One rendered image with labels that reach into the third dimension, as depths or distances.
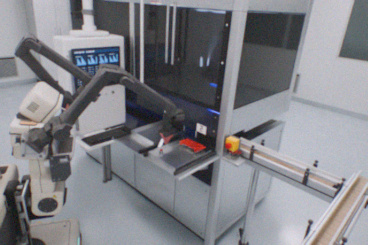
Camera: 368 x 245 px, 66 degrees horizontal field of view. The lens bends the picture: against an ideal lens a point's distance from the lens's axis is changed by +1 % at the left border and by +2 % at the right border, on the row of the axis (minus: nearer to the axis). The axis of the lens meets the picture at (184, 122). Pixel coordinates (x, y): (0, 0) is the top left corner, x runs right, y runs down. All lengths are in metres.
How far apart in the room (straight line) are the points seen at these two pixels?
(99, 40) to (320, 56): 4.90
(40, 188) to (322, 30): 5.66
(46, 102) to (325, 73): 5.56
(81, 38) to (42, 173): 0.98
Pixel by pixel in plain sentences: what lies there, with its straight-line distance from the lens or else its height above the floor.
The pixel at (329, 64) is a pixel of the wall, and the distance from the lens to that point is 6.32.
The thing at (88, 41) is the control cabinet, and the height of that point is 1.53.
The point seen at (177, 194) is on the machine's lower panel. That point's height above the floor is 0.34.
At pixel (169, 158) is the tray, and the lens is 1.85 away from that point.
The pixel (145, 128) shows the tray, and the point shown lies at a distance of 2.24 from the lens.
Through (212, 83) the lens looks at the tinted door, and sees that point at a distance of 1.84.
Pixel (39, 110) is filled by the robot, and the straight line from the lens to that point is 1.55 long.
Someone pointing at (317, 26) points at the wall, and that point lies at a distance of 6.37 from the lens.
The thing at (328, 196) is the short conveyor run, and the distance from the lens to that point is 1.81.
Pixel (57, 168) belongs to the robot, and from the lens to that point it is 1.66.
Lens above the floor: 1.82
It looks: 23 degrees down
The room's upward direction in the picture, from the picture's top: 4 degrees clockwise
